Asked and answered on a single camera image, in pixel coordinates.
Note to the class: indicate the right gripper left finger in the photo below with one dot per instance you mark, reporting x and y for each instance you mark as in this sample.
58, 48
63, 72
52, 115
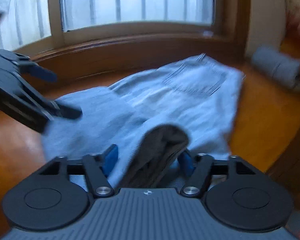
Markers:
95, 168

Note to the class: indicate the rolled grey denim garment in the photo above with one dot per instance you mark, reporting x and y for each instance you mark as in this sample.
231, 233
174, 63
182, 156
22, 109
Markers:
280, 67

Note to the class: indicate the window frame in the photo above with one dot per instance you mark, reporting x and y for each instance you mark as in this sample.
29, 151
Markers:
34, 26

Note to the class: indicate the light blue denim jeans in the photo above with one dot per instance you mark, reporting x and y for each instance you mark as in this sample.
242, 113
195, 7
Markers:
152, 116

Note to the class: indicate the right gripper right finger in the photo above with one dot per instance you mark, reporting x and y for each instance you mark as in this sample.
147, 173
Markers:
199, 171

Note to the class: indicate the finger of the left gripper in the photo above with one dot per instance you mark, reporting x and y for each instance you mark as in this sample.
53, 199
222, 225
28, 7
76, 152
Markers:
52, 107
34, 69

